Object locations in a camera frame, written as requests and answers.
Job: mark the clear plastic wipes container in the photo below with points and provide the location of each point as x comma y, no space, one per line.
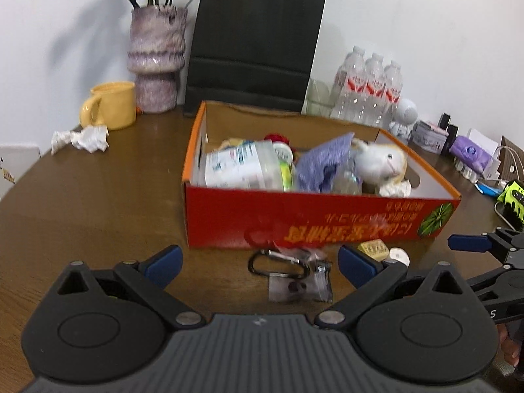
241,166

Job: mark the purple tissue pack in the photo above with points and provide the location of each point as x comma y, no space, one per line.
470,153

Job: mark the white tissue sheet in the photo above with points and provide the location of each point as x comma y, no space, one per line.
485,139

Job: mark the small grey tin box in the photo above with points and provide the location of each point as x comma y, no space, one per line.
428,139

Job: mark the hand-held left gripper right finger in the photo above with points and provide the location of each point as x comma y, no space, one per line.
356,266

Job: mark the purple ceramic vase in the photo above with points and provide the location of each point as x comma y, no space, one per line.
157,61

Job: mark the green tissue packet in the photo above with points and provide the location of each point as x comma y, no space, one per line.
288,176

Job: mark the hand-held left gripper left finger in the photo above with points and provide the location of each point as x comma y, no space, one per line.
166,268

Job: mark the clear glass cup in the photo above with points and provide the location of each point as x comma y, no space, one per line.
319,98

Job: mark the small clear plastic bag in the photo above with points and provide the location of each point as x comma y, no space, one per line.
299,290

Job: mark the small crumpled white tissue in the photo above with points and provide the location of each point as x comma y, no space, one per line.
86,139

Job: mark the purple cloth pouch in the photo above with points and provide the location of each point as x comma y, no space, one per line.
319,159

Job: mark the white and tan plush alpaca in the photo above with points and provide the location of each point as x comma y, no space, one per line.
380,161

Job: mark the white robot toy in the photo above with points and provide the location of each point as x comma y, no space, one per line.
405,114

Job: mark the small black box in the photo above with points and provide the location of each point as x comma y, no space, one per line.
450,135

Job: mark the red cardboard box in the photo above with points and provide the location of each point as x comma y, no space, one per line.
245,217

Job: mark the white round disc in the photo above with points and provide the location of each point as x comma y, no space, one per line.
399,256

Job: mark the black paper bag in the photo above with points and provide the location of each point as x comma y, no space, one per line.
254,45

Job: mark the iridescent plastic bag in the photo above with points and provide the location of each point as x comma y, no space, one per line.
347,182

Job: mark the person's right hand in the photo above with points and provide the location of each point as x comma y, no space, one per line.
509,346

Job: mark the white charger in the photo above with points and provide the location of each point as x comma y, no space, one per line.
507,159

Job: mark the black carabiner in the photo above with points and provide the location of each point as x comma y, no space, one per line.
256,270

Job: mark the clear water bottle red label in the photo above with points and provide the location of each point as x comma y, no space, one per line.
348,86
392,98
371,94

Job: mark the yellow mug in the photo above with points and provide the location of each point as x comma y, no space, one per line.
114,104

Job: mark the row of small white vials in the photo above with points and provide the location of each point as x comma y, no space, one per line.
466,170

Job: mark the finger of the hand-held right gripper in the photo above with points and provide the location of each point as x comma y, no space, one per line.
468,242
491,278

